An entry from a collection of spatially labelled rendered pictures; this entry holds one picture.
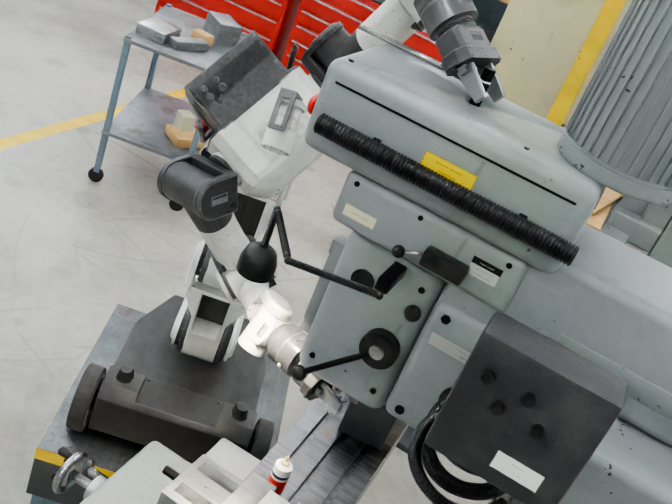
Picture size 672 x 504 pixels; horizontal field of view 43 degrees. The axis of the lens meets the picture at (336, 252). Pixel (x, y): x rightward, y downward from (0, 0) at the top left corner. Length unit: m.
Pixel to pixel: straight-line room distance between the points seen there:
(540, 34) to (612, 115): 1.86
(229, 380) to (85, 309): 1.23
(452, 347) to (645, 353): 0.30
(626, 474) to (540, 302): 0.29
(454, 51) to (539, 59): 1.79
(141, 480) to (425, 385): 0.90
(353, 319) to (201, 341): 1.14
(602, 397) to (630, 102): 0.43
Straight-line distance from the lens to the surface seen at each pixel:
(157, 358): 2.72
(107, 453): 2.63
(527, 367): 1.13
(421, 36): 6.20
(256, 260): 1.54
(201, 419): 2.53
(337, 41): 1.90
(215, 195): 1.82
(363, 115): 1.35
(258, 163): 1.84
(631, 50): 1.30
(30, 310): 3.74
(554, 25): 3.14
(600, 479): 1.36
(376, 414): 2.11
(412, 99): 1.33
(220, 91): 1.87
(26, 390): 3.36
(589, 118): 1.33
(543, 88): 3.17
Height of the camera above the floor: 2.26
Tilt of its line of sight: 28 degrees down
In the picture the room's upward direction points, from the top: 23 degrees clockwise
